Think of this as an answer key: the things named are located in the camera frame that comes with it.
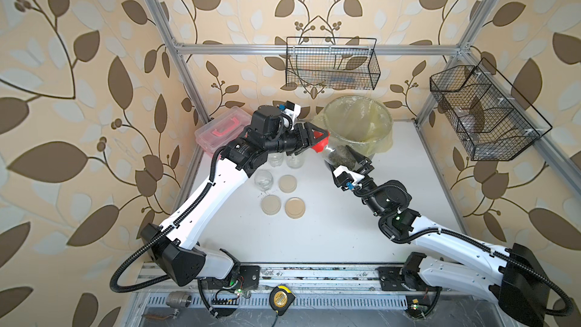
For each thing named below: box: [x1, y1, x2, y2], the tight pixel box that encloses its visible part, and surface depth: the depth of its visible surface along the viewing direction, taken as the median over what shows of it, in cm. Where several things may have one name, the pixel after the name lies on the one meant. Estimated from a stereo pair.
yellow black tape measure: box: [269, 285, 296, 316], surface depth 70 cm
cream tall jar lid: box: [260, 194, 282, 216], surface depth 93 cm
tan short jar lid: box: [284, 196, 306, 220], surface depth 93 cm
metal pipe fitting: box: [165, 290, 193, 309], surface depth 69 cm
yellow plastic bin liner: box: [313, 95, 394, 158], surface depth 93 cm
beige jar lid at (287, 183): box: [278, 174, 298, 194], surface depth 99 cm
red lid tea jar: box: [322, 144, 357, 171], surface depth 67 cm
